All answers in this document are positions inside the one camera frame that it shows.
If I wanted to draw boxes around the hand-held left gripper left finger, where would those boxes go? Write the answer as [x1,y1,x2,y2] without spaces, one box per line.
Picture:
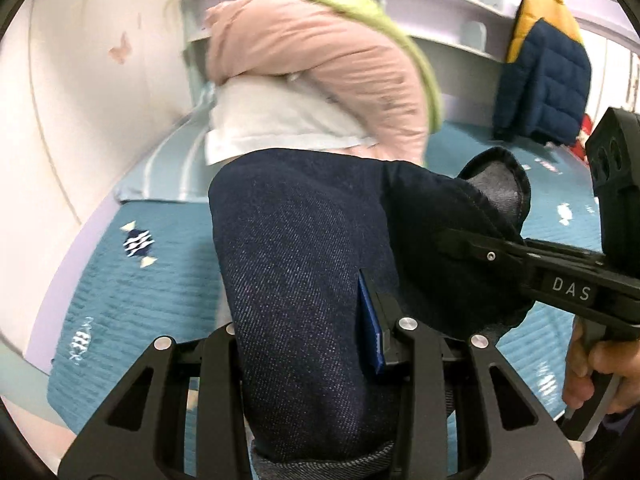
[59,322,251,480]

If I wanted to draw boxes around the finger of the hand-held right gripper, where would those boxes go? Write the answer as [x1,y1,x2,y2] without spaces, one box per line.
[437,227,538,273]

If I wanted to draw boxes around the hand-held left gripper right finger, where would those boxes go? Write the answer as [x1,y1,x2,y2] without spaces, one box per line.
[357,270,583,480]

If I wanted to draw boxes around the dark blue denim jeans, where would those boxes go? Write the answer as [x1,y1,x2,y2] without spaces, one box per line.
[207,146,532,471]

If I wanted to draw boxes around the person's right forearm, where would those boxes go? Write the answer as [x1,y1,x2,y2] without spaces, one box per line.
[582,407,640,480]

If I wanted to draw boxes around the person's right hand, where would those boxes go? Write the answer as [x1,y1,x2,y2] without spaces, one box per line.
[564,320,640,416]

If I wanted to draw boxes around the teal candy print bed mat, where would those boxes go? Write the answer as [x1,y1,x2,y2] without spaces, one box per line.
[47,120,611,480]

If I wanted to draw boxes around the red cartoon bag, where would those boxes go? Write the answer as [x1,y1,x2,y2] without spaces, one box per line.
[575,114,596,161]

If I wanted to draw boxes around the yellow and navy puffer jacket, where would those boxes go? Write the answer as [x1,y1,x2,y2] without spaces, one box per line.
[492,0,593,146]

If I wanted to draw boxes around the light blue striped sheet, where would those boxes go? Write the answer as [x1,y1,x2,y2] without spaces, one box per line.
[115,85,216,206]

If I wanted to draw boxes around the white pillow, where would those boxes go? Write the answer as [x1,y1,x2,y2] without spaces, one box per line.
[205,80,378,166]

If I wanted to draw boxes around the lavender shelf unit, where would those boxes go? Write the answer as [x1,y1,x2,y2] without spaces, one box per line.
[182,0,516,61]

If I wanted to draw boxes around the pink duvet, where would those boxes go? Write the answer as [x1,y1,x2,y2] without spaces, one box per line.
[204,0,431,166]

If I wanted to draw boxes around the white wardrobe with butterfly decals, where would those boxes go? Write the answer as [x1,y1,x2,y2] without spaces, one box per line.
[0,0,201,341]

